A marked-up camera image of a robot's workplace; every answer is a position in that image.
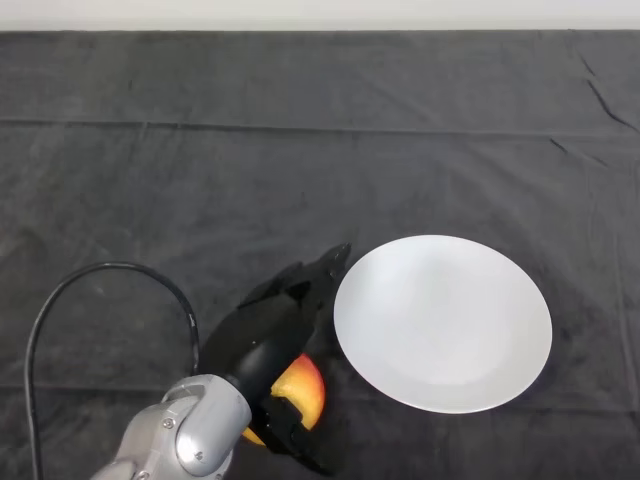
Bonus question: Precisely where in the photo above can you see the red yellow apple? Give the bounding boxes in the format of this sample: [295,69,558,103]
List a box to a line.
[241,352,327,447]

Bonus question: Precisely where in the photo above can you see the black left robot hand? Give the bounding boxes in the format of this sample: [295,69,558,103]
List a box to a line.
[196,242,353,476]

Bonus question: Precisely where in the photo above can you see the white round plate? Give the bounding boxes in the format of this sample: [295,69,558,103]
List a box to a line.
[332,234,554,415]

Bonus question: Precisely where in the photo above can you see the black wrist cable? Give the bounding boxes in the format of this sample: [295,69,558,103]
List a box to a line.
[25,261,202,480]

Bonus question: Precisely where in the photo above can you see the black table cloth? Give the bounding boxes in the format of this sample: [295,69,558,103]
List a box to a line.
[0,29,640,480]

